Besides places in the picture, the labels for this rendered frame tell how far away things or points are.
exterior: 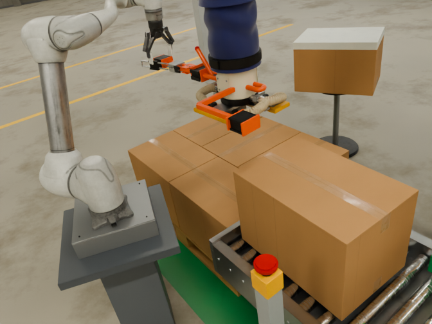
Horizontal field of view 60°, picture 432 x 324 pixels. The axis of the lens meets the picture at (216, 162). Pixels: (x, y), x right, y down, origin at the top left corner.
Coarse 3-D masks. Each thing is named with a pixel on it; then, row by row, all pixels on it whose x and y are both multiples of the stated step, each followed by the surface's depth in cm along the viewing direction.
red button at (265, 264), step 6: (258, 258) 107; (264, 258) 107; (270, 258) 107; (258, 264) 106; (264, 264) 105; (270, 264) 105; (276, 264) 105; (258, 270) 105; (264, 270) 104; (270, 270) 104
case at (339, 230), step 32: (256, 160) 168; (288, 160) 164; (320, 160) 161; (256, 192) 153; (288, 192) 146; (320, 192) 143; (352, 192) 140; (384, 192) 138; (416, 192) 136; (256, 224) 165; (288, 224) 143; (320, 224) 128; (352, 224) 126; (384, 224) 130; (288, 256) 154; (320, 256) 134; (352, 256) 125; (384, 256) 141; (320, 288) 143; (352, 288) 135
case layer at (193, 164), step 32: (192, 128) 294; (224, 128) 287; (288, 128) 273; (160, 160) 259; (192, 160) 254; (224, 160) 249; (192, 192) 223; (224, 192) 218; (192, 224) 233; (224, 224) 195
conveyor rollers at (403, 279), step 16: (240, 240) 183; (256, 256) 176; (416, 272) 155; (288, 288) 156; (384, 288) 151; (400, 288) 150; (304, 304) 149; (368, 304) 146; (384, 304) 145; (416, 304) 142; (320, 320) 142; (352, 320) 141; (368, 320) 141; (400, 320) 138
